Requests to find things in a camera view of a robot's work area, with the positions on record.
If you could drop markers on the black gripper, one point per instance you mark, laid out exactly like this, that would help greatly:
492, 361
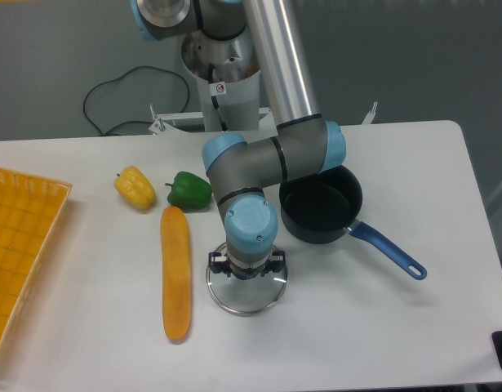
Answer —
221, 264

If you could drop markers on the glass lid with blue knob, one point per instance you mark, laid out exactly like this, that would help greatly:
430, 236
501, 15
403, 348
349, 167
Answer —
246, 297

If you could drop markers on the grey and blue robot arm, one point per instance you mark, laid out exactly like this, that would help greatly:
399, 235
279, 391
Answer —
296, 143

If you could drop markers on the long orange bread loaf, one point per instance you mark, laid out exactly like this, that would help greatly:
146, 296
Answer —
176, 273

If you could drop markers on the green bell pepper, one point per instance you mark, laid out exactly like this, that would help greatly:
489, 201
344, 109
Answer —
189, 192

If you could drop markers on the yellow bell pepper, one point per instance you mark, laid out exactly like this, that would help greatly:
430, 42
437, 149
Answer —
134, 187

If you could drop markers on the orange plastic basket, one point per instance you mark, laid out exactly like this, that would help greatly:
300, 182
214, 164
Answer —
30, 207

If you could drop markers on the dark saucepan with blue handle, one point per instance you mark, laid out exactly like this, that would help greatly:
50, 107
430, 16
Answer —
323, 207

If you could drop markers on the white metal base frame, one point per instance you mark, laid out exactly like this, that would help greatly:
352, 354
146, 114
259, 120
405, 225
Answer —
193, 121

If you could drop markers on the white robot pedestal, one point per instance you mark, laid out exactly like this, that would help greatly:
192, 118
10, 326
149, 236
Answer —
227, 74

